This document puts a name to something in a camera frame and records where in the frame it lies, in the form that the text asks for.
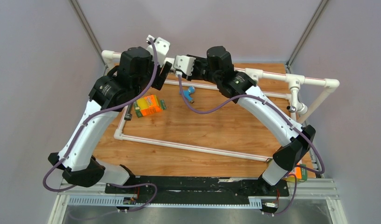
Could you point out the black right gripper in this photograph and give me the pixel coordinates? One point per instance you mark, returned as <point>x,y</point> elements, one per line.
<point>191,77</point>

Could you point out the black long-handle water faucet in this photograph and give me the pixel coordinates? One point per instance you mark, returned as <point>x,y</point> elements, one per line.
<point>128,112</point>

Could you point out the white PVC pipe frame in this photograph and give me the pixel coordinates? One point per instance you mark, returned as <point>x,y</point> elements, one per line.
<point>270,75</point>

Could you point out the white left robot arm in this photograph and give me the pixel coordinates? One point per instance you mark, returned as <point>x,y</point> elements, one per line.
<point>138,70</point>

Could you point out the orange box near right arm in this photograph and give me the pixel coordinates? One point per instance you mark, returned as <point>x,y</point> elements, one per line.
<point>299,173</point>

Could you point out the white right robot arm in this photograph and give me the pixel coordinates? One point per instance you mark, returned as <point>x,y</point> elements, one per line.
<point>217,68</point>

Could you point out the blue water faucet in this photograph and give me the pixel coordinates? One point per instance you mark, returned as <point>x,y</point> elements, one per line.
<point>187,94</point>

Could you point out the white water faucet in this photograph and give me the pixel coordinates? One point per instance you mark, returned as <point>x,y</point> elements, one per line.
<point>295,105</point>

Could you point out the orange green carton box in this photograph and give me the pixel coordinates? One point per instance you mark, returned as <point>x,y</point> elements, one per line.
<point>148,105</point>

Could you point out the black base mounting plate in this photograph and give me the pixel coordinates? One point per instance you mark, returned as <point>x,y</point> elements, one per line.
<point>197,190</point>

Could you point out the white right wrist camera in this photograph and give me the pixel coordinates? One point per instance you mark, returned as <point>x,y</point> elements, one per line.
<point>183,65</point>

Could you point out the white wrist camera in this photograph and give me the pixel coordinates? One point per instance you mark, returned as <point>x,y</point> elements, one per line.
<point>158,48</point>
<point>183,65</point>

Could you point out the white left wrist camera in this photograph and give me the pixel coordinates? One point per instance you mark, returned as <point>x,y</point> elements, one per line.
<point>158,48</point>

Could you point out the aluminium frame rail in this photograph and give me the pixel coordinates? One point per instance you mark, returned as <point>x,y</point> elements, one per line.
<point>322,189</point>

